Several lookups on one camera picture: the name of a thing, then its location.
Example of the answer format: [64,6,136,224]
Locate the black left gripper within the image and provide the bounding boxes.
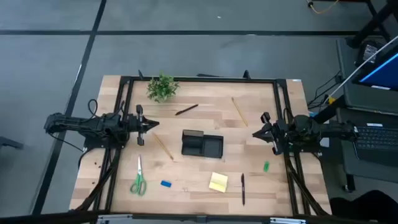
[127,105,160,146]

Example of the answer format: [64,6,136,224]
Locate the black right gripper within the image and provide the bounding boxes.
[252,111,290,156]

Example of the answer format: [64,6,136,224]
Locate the yellow pencil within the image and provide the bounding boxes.
[152,133,175,161]
[231,96,249,128]

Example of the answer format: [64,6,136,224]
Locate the black mesh desk organizer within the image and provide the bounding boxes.
[181,129,224,159]

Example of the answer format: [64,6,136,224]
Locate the green handled scissors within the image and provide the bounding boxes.
[129,154,147,197]

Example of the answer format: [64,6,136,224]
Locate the yellow sticky note pad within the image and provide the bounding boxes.
[208,172,229,194]

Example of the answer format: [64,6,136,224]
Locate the green potted plant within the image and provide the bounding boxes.
[146,72,180,103]

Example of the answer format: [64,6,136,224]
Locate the black equipment cart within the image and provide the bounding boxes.
[335,37,398,192]

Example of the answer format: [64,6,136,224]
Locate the black crossbar with silver brackets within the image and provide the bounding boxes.
[0,210,398,224]

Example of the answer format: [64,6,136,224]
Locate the black laptop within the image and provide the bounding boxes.
[353,123,398,167]

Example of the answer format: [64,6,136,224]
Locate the white rod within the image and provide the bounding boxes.
[323,35,398,105]

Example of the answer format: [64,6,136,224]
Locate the person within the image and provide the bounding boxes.
[329,189,398,224]

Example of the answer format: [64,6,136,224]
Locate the black power adapter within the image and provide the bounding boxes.
[356,39,383,66]

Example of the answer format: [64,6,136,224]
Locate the computer monitor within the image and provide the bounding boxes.
[351,43,398,91]

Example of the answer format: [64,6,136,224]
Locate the black chair leg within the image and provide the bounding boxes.
[0,136,24,150]

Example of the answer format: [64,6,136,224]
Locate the black stand leg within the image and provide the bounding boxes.
[346,0,398,49]

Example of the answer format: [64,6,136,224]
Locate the black metal table frame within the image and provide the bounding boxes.
[70,70,332,218]

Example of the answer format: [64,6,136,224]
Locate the black cable bundle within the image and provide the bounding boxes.
[307,70,343,110]

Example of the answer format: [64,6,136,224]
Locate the yellow cable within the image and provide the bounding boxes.
[306,0,340,15]

